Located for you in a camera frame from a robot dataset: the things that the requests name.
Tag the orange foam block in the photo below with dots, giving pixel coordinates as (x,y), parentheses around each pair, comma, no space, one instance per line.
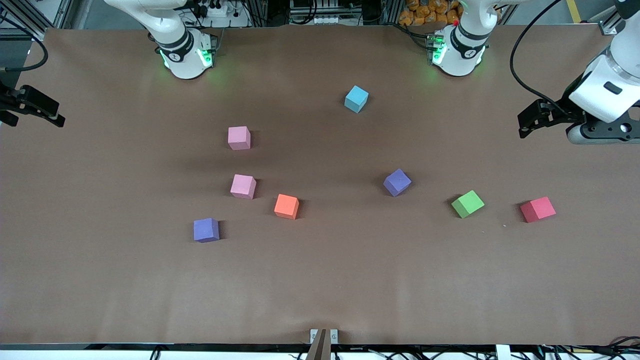
(286,206)

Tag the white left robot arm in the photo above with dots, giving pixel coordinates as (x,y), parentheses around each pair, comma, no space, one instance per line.
(460,50)

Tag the red foam block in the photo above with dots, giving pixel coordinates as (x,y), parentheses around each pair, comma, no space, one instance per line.
(538,209)

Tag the purple foam block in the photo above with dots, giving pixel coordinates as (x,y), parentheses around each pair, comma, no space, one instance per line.
(206,230)
(397,182)

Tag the pink foam block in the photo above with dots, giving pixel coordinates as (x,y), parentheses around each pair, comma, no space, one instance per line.
(243,186)
(239,137)

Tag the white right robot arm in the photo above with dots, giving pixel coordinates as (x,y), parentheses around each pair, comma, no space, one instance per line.
(182,55)

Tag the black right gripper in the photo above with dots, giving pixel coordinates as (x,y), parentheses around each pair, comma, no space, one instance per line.
(6,99)

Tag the white post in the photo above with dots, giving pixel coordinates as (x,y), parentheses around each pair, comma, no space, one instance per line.
(502,352)

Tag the white grey rack device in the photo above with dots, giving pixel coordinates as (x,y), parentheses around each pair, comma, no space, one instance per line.
(315,12)

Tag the bag of orange items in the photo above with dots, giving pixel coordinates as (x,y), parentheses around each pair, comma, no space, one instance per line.
(425,12)

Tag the white power strip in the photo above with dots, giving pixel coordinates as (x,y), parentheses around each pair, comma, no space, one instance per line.
(235,20)

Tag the metal table edge bracket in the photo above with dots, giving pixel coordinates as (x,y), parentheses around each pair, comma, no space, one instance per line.
(334,336)

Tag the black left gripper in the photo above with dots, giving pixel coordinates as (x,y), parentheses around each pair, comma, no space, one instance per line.
(564,114)

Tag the light blue foam block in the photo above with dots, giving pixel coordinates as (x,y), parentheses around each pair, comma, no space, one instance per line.
(356,98)

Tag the brown paper table cover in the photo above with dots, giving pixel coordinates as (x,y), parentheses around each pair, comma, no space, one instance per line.
(320,280)

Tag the aluminium frame profile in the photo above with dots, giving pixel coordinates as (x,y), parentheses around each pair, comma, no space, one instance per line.
(607,25)
(32,15)

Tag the green foam block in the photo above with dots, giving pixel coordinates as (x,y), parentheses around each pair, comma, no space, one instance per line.
(467,204)

